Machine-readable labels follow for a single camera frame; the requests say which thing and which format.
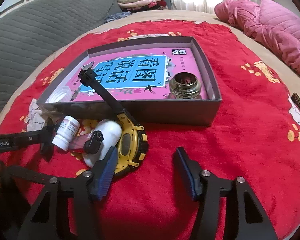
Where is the white medicine bottle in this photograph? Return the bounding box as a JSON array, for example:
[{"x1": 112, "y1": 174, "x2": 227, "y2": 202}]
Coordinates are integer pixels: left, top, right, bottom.
[{"x1": 52, "y1": 115, "x2": 80, "y2": 151}]

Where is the red lighter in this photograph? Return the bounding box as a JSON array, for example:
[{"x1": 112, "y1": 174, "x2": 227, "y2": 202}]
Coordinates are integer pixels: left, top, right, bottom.
[{"x1": 69, "y1": 130, "x2": 104, "y2": 154}]

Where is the white plastic jar lid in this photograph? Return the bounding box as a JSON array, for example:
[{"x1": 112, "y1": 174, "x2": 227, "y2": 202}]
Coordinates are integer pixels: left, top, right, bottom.
[{"x1": 47, "y1": 86, "x2": 72, "y2": 103}]

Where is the white earbuds case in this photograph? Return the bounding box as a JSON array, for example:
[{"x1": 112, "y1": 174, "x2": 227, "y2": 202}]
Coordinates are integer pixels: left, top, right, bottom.
[{"x1": 83, "y1": 119, "x2": 122, "y2": 167}]

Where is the yellow black wrist watch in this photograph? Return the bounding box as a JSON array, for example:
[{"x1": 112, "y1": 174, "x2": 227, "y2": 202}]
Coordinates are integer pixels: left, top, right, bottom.
[{"x1": 78, "y1": 64, "x2": 149, "y2": 176}]

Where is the grey quilted headboard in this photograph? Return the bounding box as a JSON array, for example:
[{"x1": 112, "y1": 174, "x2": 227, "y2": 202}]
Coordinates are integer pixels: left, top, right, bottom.
[{"x1": 0, "y1": 0, "x2": 121, "y2": 112}]

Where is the pink Chinese workbook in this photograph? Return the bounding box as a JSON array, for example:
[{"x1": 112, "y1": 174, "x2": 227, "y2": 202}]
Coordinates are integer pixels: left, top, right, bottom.
[{"x1": 83, "y1": 47, "x2": 207, "y2": 100}]

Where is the blue patterned cloth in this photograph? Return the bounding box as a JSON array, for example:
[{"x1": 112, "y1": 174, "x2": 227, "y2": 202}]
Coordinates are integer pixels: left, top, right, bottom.
[{"x1": 104, "y1": 11, "x2": 130, "y2": 23}]

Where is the grey cardboard box tray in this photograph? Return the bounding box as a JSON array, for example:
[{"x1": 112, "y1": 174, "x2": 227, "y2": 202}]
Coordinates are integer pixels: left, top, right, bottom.
[{"x1": 37, "y1": 36, "x2": 222, "y2": 126}]

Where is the beige bed sheet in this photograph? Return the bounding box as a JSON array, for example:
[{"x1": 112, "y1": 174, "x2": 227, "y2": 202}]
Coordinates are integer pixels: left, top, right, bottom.
[{"x1": 0, "y1": 10, "x2": 300, "y2": 126}]

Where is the folded clothes stack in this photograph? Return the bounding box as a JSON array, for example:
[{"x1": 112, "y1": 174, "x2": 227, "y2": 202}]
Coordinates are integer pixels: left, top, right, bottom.
[{"x1": 117, "y1": 0, "x2": 172, "y2": 14}]

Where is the pink quilted duvet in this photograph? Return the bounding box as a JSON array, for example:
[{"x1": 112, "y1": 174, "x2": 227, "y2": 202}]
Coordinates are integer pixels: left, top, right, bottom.
[{"x1": 214, "y1": 0, "x2": 300, "y2": 77}]

